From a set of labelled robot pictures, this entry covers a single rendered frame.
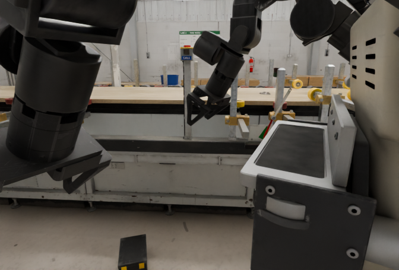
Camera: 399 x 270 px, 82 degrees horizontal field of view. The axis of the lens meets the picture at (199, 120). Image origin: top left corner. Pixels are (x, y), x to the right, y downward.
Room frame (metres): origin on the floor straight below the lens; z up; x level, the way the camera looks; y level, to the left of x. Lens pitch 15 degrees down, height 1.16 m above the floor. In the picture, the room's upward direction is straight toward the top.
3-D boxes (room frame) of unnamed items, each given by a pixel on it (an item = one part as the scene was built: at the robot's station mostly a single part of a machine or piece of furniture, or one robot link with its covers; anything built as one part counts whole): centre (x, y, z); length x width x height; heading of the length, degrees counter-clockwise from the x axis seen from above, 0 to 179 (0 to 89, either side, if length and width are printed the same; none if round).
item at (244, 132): (1.23, -0.23, 0.82); 0.43 x 0.03 x 0.04; 176
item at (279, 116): (1.27, -0.47, 0.85); 0.14 x 0.06 x 0.05; 86
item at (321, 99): (1.25, -0.71, 0.95); 0.14 x 0.06 x 0.05; 86
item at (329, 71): (1.25, -0.69, 0.89); 0.04 x 0.04 x 0.48; 86
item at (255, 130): (1.25, -0.41, 0.75); 0.26 x 0.01 x 0.10; 86
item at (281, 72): (1.27, -0.44, 0.87); 0.04 x 0.04 x 0.48; 86
